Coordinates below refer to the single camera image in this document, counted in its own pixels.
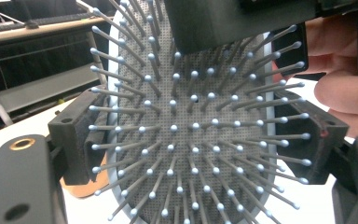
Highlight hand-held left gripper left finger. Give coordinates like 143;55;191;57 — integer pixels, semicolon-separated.
48;88;110;187

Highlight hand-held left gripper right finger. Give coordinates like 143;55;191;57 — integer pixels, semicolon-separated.
274;90;350;185

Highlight round wooden cup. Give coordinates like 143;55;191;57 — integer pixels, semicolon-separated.
59;153;110;199

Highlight light blue hairbrush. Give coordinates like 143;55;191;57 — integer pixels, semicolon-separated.
88;0;312;224

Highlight white framed desk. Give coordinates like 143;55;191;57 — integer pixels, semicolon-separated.
0;17;108;127

